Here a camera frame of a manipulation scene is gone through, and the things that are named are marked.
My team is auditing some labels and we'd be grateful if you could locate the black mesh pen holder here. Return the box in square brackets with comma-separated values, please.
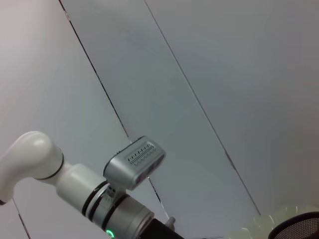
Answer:
[268, 211, 319, 239]

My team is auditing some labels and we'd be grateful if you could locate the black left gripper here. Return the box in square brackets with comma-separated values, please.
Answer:
[136, 218, 185, 239]

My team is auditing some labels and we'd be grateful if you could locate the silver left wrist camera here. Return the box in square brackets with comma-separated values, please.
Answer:
[103, 135, 166, 200]

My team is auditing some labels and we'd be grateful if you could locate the pale green fruit plate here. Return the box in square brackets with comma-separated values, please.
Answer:
[223, 203, 319, 239]

